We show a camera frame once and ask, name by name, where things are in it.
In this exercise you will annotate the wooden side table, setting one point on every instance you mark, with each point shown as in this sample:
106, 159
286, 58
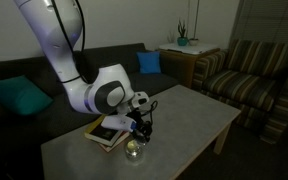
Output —
180, 66

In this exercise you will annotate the blue square cushion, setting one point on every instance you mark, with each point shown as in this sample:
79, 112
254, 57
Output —
149, 62

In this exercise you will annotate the teal pot with plant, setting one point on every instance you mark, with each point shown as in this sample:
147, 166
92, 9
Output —
182, 41

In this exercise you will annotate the black and yellow book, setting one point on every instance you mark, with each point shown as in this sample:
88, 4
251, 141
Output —
100, 133

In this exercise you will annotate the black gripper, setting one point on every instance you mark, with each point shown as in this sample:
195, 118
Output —
140, 120

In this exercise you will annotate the striped armchair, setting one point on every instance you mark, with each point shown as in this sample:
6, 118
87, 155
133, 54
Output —
250, 86

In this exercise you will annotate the dark grey fabric sofa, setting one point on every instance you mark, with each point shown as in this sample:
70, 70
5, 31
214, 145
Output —
34, 130

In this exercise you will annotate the red-edged white object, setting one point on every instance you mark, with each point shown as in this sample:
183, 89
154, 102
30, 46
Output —
115, 143

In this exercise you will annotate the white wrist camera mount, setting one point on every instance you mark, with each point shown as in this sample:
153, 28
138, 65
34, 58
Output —
117, 122

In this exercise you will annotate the teal cushion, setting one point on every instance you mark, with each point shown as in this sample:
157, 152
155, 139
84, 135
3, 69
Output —
17, 95

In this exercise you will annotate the small white plant pot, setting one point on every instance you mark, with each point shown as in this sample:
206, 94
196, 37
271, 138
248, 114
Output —
193, 42

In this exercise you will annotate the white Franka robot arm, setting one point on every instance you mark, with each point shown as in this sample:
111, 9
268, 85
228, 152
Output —
84, 86

